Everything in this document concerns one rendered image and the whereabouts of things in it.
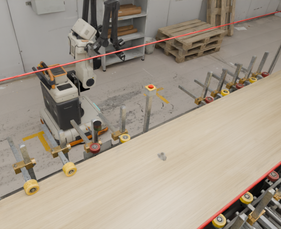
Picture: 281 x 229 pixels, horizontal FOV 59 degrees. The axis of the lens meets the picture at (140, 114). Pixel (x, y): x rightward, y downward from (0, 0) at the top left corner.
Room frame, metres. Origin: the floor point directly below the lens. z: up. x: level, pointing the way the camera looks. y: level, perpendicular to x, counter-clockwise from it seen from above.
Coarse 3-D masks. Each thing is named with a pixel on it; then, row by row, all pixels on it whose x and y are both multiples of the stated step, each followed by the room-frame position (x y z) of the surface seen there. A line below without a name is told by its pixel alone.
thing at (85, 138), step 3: (72, 120) 1.58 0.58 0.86; (72, 123) 1.54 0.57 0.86; (75, 123) 1.55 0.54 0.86; (75, 126) 1.51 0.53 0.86; (78, 126) 1.51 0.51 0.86; (75, 129) 1.49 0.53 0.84; (78, 129) 1.47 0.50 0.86; (78, 132) 1.45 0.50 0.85; (81, 132) 1.45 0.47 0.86; (81, 135) 1.41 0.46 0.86; (84, 135) 1.41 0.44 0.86; (84, 138) 1.38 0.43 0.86; (87, 138) 1.39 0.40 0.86; (84, 141) 1.37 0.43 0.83; (87, 141) 1.35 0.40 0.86; (96, 153) 1.25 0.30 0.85
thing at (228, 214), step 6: (276, 168) 1.74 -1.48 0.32; (264, 180) 1.49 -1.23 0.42; (258, 186) 1.49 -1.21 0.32; (264, 186) 1.61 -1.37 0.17; (252, 192) 1.50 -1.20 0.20; (234, 204) 1.30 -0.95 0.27; (240, 204) 1.37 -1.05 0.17; (228, 210) 1.25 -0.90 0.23; (234, 210) 1.30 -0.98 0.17; (228, 216) 1.23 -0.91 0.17; (210, 222) 0.97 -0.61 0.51; (204, 228) 1.03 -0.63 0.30; (210, 228) 1.10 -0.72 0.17
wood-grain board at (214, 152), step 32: (224, 96) 2.12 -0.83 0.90; (256, 96) 2.17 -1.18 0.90; (160, 128) 1.55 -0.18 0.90; (192, 128) 1.59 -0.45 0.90; (224, 128) 1.63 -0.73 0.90; (256, 128) 1.67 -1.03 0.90; (96, 160) 1.14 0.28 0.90; (128, 160) 1.17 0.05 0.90; (160, 160) 1.20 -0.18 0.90; (192, 160) 1.23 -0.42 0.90; (224, 160) 1.26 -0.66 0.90; (256, 160) 1.29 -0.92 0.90; (64, 192) 0.86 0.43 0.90; (96, 192) 0.89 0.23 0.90; (128, 192) 0.91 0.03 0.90; (160, 192) 0.93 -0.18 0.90; (192, 192) 0.96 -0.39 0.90; (224, 192) 0.98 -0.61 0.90; (0, 224) 0.63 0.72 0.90; (32, 224) 0.64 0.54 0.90; (64, 224) 0.66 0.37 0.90; (96, 224) 0.68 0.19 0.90; (128, 224) 0.70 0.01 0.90; (160, 224) 0.72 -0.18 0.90; (192, 224) 0.74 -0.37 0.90
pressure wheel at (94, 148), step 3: (90, 144) 1.28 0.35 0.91; (93, 144) 1.28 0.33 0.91; (96, 144) 1.29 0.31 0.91; (99, 144) 1.29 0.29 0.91; (90, 147) 1.25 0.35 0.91; (93, 147) 1.26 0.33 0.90; (96, 147) 1.26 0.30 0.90; (99, 147) 1.26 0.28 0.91; (90, 150) 1.23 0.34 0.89; (93, 150) 1.23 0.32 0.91; (96, 150) 1.23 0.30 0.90; (99, 150) 1.25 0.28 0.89; (93, 153) 1.23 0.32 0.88
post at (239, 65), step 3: (240, 63) 2.47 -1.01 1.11; (237, 66) 2.46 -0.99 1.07; (240, 66) 2.44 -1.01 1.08; (237, 69) 2.45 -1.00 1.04; (240, 69) 2.45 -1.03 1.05; (237, 72) 2.44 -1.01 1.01; (234, 75) 2.46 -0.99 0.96; (237, 75) 2.45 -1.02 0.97; (234, 78) 2.45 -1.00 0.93; (231, 81) 2.47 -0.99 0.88; (234, 81) 2.44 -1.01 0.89; (228, 90) 2.47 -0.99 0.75; (231, 90) 2.45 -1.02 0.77
